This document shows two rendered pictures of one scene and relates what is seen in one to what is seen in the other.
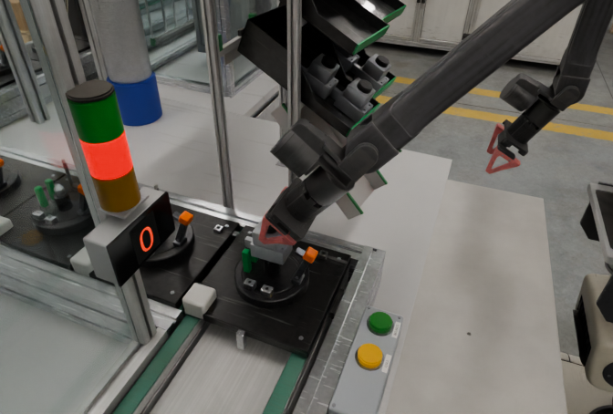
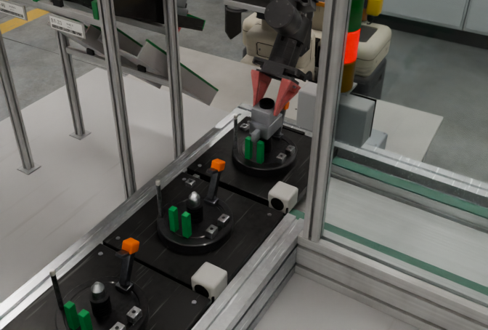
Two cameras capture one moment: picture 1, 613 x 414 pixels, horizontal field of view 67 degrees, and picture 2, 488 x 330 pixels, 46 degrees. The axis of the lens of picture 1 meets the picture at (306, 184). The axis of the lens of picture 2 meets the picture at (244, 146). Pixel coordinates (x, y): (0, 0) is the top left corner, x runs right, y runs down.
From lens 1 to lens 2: 1.16 m
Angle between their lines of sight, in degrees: 63
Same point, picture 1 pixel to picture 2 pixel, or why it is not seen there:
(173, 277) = (250, 214)
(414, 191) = (132, 96)
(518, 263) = (239, 74)
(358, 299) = (290, 122)
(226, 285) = (267, 182)
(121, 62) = not seen: outside the picture
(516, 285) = not seen: hidden behind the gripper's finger
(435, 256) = (219, 105)
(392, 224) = not seen: hidden behind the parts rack
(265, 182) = (61, 185)
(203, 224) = (176, 195)
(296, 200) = (293, 54)
